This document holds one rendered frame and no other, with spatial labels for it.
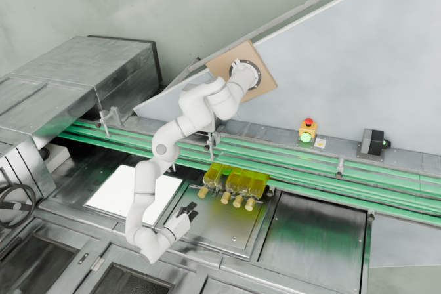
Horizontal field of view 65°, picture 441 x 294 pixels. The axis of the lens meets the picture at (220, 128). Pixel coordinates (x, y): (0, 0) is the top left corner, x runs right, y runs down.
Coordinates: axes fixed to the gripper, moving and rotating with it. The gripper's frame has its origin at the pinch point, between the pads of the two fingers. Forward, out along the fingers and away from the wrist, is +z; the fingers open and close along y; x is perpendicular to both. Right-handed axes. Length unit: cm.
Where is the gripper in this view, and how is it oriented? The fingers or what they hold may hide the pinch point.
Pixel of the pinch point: (192, 210)
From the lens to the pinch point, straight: 157.4
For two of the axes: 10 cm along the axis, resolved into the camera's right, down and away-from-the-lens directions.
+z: 6.0, -5.2, 6.1
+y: -0.8, -8.0, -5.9
